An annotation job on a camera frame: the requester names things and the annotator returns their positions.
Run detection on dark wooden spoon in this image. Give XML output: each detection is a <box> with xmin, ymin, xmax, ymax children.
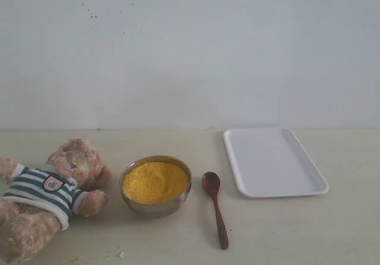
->
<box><xmin>202</xmin><ymin>172</ymin><xmax>229</xmax><ymax>250</ymax></box>

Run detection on brown teddy bear striped sweater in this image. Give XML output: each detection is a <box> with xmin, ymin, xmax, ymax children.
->
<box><xmin>1</xmin><ymin>138</ymin><xmax>112</xmax><ymax>264</ymax></box>

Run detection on yellow millet grain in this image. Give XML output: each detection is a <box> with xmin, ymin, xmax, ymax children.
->
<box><xmin>122</xmin><ymin>162</ymin><xmax>189</xmax><ymax>204</ymax></box>

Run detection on steel bowl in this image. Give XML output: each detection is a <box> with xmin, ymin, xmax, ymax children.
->
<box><xmin>119</xmin><ymin>155</ymin><xmax>192</xmax><ymax>219</ymax></box>

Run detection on white plastic tray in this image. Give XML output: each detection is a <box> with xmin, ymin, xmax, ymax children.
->
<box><xmin>223</xmin><ymin>127</ymin><xmax>330</xmax><ymax>198</ymax></box>

